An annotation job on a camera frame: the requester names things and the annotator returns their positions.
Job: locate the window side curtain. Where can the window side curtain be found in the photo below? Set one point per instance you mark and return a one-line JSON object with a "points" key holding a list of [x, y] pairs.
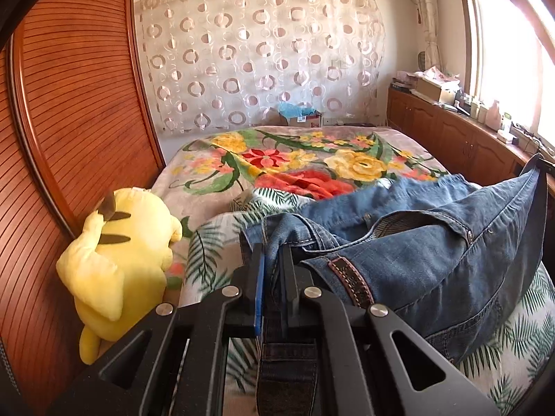
{"points": [[427, 17]]}

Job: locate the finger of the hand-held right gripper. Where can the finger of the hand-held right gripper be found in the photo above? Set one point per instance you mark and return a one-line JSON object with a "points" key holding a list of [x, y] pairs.
{"points": [[550, 182]]}

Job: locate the wooden headboard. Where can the wooden headboard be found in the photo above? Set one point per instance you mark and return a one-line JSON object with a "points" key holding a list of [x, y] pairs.
{"points": [[78, 95]]}

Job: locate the window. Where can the window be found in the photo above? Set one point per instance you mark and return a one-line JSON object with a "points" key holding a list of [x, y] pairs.
{"points": [[511, 73]]}

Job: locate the open cardboard box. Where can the open cardboard box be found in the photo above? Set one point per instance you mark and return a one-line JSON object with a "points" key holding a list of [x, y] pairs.
{"points": [[433, 91]]}

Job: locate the blue plastic bag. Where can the blue plastic bag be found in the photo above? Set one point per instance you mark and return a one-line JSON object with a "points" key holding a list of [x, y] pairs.
{"points": [[295, 109]]}

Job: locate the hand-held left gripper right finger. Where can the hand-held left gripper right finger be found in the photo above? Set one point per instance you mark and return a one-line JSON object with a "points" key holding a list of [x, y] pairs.
{"points": [[286, 288]]}

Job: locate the white power strip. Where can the white power strip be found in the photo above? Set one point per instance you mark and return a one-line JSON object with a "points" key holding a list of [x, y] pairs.
{"points": [[527, 133]]}

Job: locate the circle pattern curtain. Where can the circle pattern curtain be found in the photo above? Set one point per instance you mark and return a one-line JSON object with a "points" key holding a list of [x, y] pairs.
{"points": [[260, 52]]}

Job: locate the wooden cabinet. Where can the wooden cabinet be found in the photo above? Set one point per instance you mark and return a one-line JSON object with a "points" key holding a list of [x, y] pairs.
{"points": [[433, 125]]}

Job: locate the blue denim pants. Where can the blue denim pants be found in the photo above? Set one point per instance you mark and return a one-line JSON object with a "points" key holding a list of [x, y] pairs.
{"points": [[433, 260]]}

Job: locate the yellow plush toy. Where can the yellow plush toy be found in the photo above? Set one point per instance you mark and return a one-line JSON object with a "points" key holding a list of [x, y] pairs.
{"points": [[130, 242]]}

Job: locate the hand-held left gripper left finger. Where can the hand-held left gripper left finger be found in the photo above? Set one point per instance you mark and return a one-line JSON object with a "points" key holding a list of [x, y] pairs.
{"points": [[259, 288]]}

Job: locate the floral blanket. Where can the floral blanket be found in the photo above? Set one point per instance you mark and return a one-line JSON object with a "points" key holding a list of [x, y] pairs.
{"points": [[277, 160]]}

